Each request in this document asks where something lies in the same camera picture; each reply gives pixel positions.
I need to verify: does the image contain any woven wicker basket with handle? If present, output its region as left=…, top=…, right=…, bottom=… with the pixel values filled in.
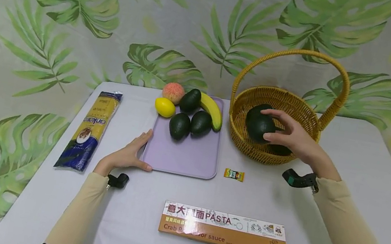
left=220, top=39, right=356, bottom=177

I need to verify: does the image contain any purple plastic tray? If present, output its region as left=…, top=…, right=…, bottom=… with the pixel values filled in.
left=140, top=86, right=230, bottom=182

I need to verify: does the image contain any yellow lemon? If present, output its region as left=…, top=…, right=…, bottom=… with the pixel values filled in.
left=152, top=96, right=178, bottom=119

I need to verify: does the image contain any long orange pasta box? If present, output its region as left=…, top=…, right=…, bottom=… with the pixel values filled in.
left=156, top=200, right=294, bottom=244

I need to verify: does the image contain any small yellow candy packet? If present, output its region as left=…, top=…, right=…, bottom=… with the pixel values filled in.
left=223, top=168, right=245, bottom=183

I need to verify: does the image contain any pink peach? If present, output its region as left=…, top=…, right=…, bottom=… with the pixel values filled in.
left=160, top=81, right=187, bottom=106

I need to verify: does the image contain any dark green avocado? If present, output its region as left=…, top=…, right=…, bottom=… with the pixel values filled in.
left=242, top=101, right=281, bottom=146
left=188, top=109, right=215, bottom=140
left=166, top=111, right=193, bottom=143
left=178, top=87, right=204, bottom=116

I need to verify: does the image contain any person's left hand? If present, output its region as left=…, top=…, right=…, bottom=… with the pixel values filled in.
left=93, top=120, right=159, bottom=185

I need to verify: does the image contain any person's left forearm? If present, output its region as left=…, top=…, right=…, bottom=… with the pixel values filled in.
left=39, top=164, right=112, bottom=244

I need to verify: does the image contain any black wrist band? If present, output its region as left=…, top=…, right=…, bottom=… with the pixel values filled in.
left=106, top=171, right=131, bottom=191
left=280, top=167, right=322, bottom=194

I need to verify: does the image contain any yellow banana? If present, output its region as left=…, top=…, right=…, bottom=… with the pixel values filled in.
left=194, top=92, right=227, bottom=133

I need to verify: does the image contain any blue and yellow spaghetti bag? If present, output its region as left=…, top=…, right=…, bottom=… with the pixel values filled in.
left=53, top=83, right=123, bottom=178

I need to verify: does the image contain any person's right hand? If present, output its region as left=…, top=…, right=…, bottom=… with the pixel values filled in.
left=250, top=107, right=351, bottom=183

